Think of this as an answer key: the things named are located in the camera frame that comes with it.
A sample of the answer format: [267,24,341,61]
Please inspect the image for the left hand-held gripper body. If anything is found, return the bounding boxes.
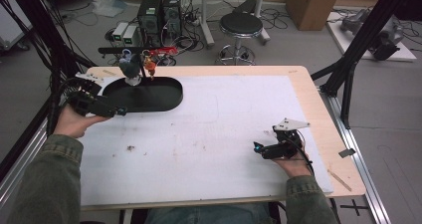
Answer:
[64,72,117,118]

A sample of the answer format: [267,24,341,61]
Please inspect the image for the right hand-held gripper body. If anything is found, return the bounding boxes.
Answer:
[262,117,312,160]

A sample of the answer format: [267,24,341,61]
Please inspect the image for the black rack with oval base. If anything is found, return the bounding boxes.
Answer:
[98,46,184,113]

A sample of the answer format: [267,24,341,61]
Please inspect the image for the orange figure keychain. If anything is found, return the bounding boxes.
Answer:
[141,49,158,81]

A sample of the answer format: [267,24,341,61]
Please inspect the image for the person's right hand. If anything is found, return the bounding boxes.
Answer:
[272,149,315,179]

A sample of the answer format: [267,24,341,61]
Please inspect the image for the person's left hand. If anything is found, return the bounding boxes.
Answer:
[53,104,110,139]

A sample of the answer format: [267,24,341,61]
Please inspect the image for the white foam mat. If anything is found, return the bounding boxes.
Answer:
[79,75,334,207]

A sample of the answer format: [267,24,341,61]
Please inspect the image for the small grey card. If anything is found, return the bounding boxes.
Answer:
[337,147,357,159]

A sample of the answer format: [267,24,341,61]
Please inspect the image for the thin wooden stick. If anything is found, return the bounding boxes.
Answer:
[326,168,353,193]

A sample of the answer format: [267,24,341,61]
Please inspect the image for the white power supply unit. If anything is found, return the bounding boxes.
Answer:
[122,24,139,48]
[111,22,130,48]

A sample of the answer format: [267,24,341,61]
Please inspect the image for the black computer tower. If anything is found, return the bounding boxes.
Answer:
[136,0,164,48]
[161,0,183,40]

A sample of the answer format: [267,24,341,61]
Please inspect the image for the clear plastic bag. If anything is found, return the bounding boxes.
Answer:
[91,0,129,18]

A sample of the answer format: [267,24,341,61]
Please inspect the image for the white board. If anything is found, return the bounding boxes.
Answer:
[326,11,418,63]

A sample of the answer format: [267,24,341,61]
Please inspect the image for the black round stool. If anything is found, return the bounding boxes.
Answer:
[217,11,265,67]

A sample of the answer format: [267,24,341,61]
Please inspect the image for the white desk leg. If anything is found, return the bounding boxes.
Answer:
[198,0,216,49]
[253,0,272,46]

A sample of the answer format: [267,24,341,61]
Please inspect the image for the brown cardboard box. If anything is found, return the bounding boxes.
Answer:
[286,0,346,32]

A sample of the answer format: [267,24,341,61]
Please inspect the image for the grey device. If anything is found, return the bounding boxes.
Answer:
[339,8,405,62]

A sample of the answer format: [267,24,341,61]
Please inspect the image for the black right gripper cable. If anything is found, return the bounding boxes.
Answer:
[291,132,316,176]

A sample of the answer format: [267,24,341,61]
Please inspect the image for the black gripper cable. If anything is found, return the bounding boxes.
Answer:
[291,132,316,176]
[46,77,83,136]

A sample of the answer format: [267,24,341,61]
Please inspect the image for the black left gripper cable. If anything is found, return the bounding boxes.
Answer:
[46,77,83,136]

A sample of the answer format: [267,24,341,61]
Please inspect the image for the aluminium rail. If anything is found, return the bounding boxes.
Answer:
[0,117,48,207]
[317,86,393,224]

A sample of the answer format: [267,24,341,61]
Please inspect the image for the black metal frame strut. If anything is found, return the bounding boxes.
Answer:
[0,0,98,182]
[311,0,416,129]

